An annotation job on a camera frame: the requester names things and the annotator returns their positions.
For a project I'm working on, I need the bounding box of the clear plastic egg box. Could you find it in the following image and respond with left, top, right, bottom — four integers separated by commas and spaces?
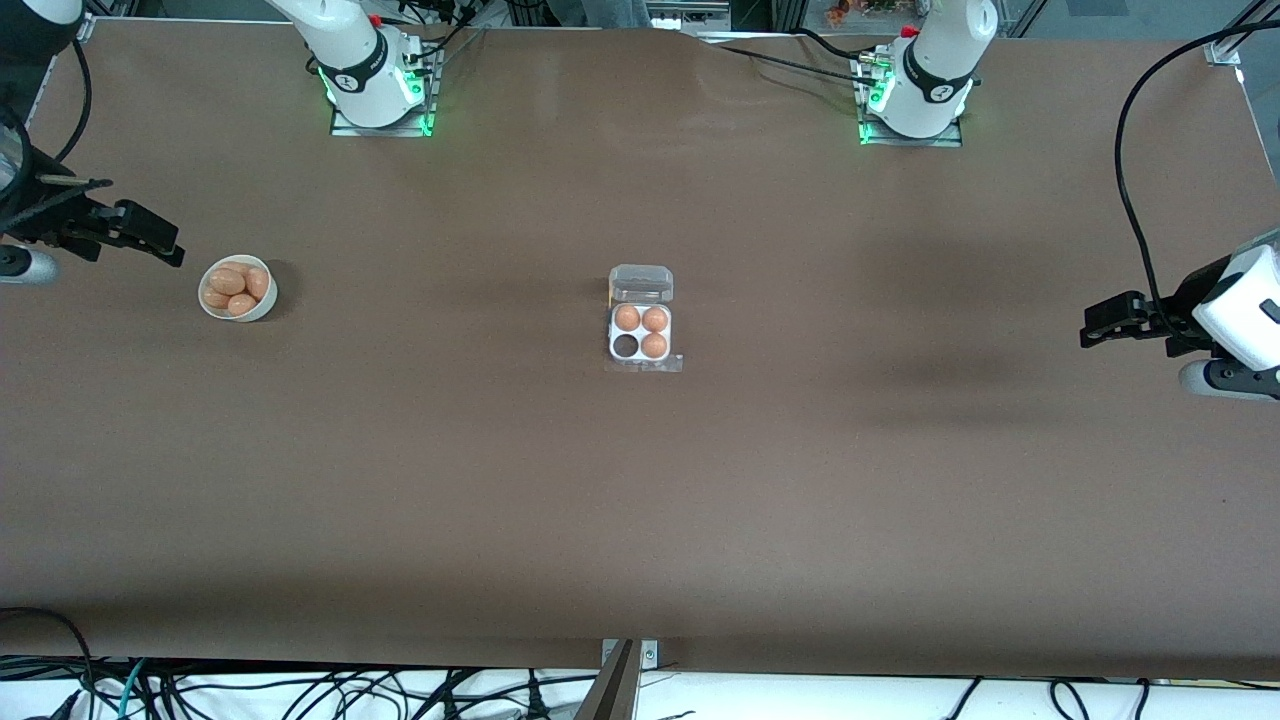
605, 264, 686, 375

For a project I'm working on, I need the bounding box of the white round bowl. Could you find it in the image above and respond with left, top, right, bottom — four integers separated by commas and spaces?
198, 254, 279, 323

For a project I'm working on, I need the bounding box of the grey background equipment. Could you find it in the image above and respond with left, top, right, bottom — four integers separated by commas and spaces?
650, 0, 771, 31

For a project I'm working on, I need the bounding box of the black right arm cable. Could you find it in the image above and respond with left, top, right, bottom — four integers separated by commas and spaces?
45, 38, 93, 163

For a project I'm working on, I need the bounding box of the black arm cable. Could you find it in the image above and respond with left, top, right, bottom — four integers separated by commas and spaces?
1114, 28, 1280, 336
45, 38, 93, 163

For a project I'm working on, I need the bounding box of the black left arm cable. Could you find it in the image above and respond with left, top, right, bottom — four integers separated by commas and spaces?
1114, 28, 1280, 336

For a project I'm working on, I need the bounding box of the teal cable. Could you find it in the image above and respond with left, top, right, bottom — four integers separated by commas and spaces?
118, 658, 151, 720

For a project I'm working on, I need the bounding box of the dark camera support bar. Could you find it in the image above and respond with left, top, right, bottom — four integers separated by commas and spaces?
575, 640, 641, 720

